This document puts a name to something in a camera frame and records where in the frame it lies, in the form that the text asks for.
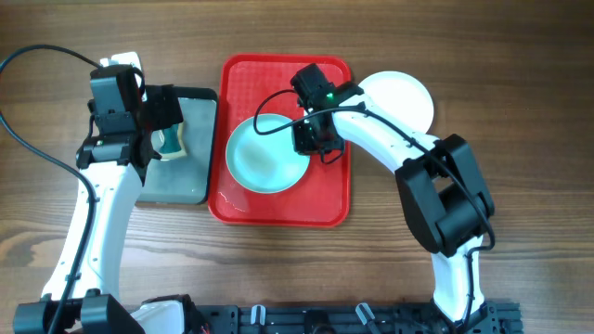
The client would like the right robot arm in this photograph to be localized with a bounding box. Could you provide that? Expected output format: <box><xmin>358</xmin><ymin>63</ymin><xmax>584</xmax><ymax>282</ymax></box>
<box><xmin>291</xmin><ymin>72</ymin><xmax>495</xmax><ymax>333</ymax></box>

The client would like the white plate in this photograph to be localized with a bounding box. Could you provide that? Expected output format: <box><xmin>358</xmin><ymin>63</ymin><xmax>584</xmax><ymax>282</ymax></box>
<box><xmin>359</xmin><ymin>71</ymin><xmax>434</xmax><ymax>134</ymax></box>

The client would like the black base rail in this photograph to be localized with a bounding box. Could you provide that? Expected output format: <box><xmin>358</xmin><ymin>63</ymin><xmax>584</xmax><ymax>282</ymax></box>
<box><xmin>194</xmin><ymin>301</ymin><xmax>524</xmax><ymax>334</ymax></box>

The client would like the left black cable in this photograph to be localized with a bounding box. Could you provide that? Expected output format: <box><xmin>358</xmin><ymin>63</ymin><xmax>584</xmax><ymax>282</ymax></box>
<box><xmin>0</xmin><ymin>44</ymin><xmax>145</xmax><ymax>334</ymax></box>

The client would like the red plastic tray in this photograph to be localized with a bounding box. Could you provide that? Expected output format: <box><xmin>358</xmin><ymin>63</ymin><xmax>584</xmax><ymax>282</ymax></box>
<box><xmin>208</xmin><ymin>54</ymin><xmax>352</xmax><ymax>228</ymax></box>

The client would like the black water tray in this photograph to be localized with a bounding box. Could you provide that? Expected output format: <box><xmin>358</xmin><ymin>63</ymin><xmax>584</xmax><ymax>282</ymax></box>
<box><xmin>138</xmin><ymin>86</ymin><xmax>218</xmax><ymax>204</ymax></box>

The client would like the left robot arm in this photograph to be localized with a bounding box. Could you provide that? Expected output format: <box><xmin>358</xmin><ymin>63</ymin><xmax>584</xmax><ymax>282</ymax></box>
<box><xmin>13</xmin><ymin>85</ymin><xmax>217</xmax><ymax>333</ymax></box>

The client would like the green yellow sponge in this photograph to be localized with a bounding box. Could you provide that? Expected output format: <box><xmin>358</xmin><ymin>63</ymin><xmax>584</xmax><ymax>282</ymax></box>
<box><xmin>156</xmin><ymin>122</ymin><xmax>187</xmax><ymax>161</ymax></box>

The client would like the light blue plate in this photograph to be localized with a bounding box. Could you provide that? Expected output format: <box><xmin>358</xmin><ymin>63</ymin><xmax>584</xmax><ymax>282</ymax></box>
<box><xmin>226</xmin><ymin>117</ymin><xmax>310</xmax><ymax>194</ymax></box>

